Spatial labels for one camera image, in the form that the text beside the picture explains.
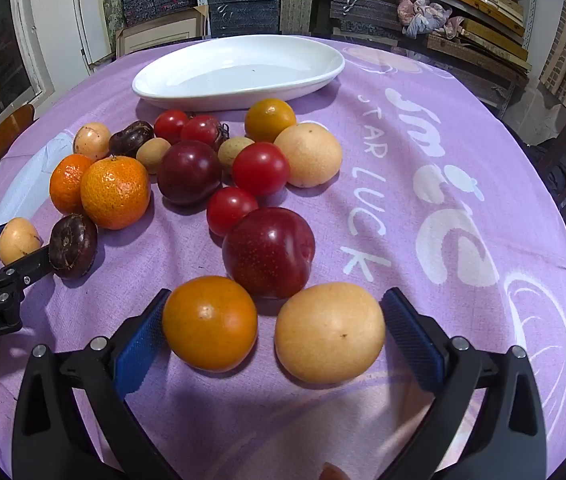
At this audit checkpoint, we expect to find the dark red plum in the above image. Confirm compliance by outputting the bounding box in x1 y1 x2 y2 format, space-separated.
157 140 224 207
222 206 316 301

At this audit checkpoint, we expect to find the stack of dark grey boxes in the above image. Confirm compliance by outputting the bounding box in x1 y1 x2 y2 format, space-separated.
330 0 404 41

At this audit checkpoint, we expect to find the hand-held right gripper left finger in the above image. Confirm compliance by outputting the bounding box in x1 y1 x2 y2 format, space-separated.
11 288 184 480

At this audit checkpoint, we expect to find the stack of dark blue boxes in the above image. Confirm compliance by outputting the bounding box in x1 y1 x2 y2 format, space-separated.
207 0 284 38

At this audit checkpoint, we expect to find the light wooden chair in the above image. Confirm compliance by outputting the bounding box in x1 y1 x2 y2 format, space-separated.
0 104 36 161

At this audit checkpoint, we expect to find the large orange mandarin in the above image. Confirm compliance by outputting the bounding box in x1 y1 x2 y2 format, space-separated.
80 156 152 231

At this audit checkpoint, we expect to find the white metal shelf rack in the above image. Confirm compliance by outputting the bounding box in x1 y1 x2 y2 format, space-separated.
195 0 538 106

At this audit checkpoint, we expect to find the dark purple water chestnut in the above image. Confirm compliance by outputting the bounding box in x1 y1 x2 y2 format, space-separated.
108 120 155 158
49 213 98 280

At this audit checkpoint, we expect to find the pink crumpled cloth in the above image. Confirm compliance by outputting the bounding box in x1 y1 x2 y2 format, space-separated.
397 0 466 38

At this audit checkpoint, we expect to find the pale yellow striped fruit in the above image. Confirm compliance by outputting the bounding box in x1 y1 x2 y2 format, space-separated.
73 122 112 162
0 217 44 266

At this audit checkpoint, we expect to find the beige framed board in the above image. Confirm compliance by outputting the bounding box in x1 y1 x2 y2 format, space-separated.
115 5 210 58

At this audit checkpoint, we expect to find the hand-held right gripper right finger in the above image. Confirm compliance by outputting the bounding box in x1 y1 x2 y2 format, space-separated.
380 287 548 480

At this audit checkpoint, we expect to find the red tomato with stem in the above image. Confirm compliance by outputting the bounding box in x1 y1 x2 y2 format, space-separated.
180 115 228 148

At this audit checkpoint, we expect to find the tan longan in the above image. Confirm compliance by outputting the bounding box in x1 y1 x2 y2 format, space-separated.
135 137 172 175
218 136 255 171

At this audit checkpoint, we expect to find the purple printed tablecloth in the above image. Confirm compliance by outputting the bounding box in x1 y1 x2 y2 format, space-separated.
0 35 566 480

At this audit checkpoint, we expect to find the person's right hand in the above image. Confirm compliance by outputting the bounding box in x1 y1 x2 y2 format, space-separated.
319 461 352 480

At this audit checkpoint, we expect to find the white door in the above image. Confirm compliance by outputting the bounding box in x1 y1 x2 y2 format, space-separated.
10 0 114 68

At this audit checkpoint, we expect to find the yellow orange tomato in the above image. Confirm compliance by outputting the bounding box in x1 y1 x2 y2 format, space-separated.
162 275 258 373
244 98 298 144

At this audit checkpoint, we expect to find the grey woven upright box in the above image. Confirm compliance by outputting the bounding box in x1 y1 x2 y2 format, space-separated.
280 0 316 36

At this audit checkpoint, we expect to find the small orange mandarin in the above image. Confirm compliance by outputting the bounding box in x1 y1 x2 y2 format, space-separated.
49 154 94 215

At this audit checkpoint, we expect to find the dark jacket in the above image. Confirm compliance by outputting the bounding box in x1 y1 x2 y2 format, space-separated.
533 142 566 196

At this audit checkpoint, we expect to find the green marbled board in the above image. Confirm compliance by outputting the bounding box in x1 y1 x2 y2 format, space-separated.
99 0 124 56

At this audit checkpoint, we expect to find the white oval plate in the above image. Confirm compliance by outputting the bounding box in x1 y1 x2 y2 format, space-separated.
131 35 346 112

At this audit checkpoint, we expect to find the pale yellow pear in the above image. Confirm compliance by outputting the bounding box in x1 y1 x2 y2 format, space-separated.
274 282 387 386
274 122 344 189

